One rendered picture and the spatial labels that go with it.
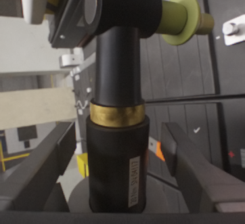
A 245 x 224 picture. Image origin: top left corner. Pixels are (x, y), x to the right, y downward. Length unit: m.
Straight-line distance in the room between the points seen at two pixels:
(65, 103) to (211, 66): 4.30
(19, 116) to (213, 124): 4.26
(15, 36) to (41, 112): 1.74
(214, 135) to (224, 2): 0.16
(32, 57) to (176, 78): 4.28
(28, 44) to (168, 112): 4.36
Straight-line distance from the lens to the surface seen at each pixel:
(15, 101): 4.39
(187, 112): 0.27
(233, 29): 0.22
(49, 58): 4.49
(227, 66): 0.24
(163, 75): 0.29
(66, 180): 4.53
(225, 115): 0.25
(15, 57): 4.46
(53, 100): 4.42
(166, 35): 0.17
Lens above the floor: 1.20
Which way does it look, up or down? 29 degrees down
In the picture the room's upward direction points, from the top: 98 degrees counter-clockwise
